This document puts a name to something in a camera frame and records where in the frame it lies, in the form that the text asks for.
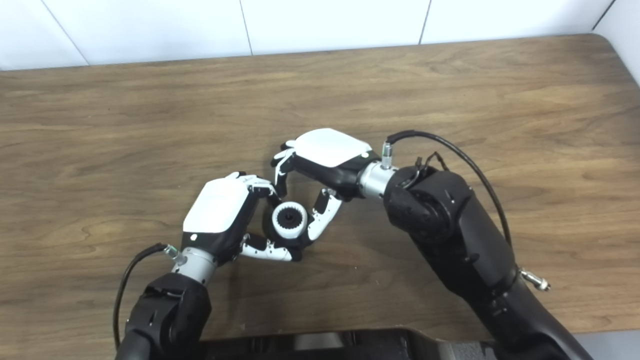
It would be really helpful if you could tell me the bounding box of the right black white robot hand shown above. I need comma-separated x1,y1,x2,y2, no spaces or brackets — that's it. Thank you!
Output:
270,128,374,242

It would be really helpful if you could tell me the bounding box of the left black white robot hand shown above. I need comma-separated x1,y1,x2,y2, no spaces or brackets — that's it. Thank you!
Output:
181,171,304,266

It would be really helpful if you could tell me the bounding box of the round black plastic part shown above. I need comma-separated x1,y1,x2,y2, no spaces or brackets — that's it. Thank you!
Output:
262,195,314,251

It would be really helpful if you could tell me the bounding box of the white toothed ring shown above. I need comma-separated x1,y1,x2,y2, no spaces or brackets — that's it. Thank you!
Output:
271,201,309,239

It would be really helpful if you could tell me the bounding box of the black robot torso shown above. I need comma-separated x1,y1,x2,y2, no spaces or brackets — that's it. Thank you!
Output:
200,327,497,360

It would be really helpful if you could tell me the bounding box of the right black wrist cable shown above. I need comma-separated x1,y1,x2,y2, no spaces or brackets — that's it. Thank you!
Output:
381,130,551,292

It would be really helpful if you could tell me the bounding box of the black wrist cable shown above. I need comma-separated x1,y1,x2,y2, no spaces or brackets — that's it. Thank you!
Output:
113,242,187,351
381,130,551,292

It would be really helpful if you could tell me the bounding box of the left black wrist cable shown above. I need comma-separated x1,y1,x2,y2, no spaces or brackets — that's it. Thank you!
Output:
113,242,187,351

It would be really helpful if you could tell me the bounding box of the thin black right arm wire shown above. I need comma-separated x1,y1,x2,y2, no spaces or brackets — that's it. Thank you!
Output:
411,151,452,174

